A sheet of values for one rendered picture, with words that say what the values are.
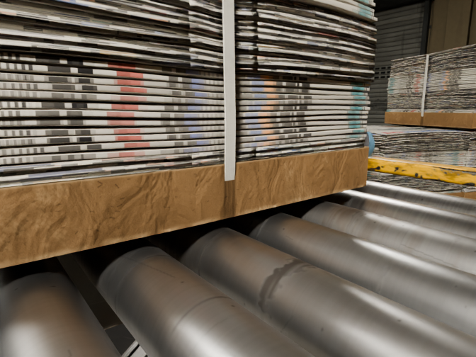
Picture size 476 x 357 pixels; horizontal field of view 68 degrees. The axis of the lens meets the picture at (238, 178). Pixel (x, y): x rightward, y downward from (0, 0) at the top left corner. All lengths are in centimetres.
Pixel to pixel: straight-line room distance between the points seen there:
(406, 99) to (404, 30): 745
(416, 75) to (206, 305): 126
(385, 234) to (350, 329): 14
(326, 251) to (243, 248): 6
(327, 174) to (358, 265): 13
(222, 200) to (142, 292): 10
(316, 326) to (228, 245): 9
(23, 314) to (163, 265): 7
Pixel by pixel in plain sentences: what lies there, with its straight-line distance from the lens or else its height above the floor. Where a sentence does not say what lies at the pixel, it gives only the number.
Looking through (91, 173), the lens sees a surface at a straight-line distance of 23.
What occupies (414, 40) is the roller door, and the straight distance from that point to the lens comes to 866.
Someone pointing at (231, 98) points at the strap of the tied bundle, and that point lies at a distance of 26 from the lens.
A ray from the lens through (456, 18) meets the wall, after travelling 837.
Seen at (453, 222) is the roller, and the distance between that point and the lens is 36.
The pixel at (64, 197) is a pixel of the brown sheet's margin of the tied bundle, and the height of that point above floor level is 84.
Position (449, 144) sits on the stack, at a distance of 117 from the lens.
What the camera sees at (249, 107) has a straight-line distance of 28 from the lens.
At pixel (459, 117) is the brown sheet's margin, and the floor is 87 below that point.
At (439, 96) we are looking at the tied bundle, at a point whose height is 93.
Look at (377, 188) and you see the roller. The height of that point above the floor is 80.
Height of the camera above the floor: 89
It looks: 11 degrees down
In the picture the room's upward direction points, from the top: straight up
